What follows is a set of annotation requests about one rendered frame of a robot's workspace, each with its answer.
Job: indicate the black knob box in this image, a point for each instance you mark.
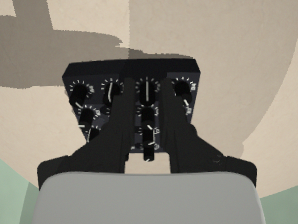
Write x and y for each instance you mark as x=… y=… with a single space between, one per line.
x=95 y=83

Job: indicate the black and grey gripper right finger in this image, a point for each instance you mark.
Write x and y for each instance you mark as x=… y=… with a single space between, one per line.
x=179 y=139

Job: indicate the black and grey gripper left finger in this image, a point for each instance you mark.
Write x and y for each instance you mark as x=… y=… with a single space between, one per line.
x=107 y=151

